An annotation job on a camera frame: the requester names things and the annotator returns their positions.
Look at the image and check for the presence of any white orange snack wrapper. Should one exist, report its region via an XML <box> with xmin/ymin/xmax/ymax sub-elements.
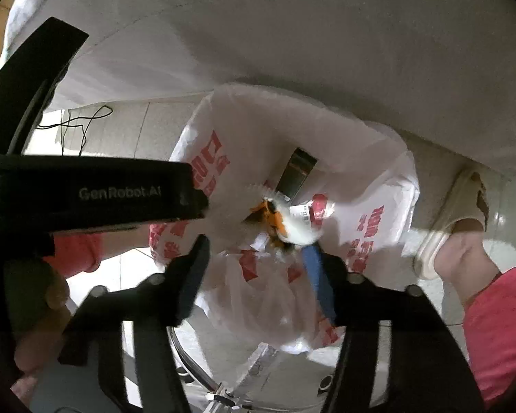
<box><xmin>244</xmin><ymin>184</ymin><xmax>334</xmax><ymax>247</ymax></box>

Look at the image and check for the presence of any white red plastic trash bag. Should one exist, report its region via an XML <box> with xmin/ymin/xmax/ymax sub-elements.
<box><xmin>150</xmin><ymin>84</ymin><xmax>419</xmax><ymax>354</ymax></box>

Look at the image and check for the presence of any person's left hand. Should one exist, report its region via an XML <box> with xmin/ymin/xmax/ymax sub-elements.
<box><xmin>11</xmin><ymin>263</ymin><xmax>72</xmax><ymax>407</ymax></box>

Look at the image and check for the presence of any red trouser left leg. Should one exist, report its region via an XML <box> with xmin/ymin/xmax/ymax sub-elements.
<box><xmin>42</xmin><ymin>223</ymin><xmax>173</xmax><ymax>280</ymax></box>

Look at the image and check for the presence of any red trouser leg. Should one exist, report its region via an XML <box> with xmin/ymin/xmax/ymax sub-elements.
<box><xmin>463</xmin><ymin>267</ymin><xmax>516</xmax><ymax>406</ymax></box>
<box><xmin>42</xmin><ymin>223</ymin><xmax>173</xmax><ymax>280</ymax></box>

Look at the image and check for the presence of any right foot beige slipper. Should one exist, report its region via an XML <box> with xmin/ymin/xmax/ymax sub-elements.
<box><xmin>414</xmin><ymin>168</ymin><xmax>490</xmax><ymax>280</ymax></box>

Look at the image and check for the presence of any red trouser right leg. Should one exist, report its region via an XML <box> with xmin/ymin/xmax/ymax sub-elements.
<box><xmin>463</xmin><ymin>267</ymin><xmax>516</xmax><ymax>406</ymax></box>

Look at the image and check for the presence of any bed with circle-pattern sheet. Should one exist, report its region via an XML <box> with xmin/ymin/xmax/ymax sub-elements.
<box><xmin>1</xmin><ymin>0</ymin><xmax>516</xmax><ymax>177</ymax></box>

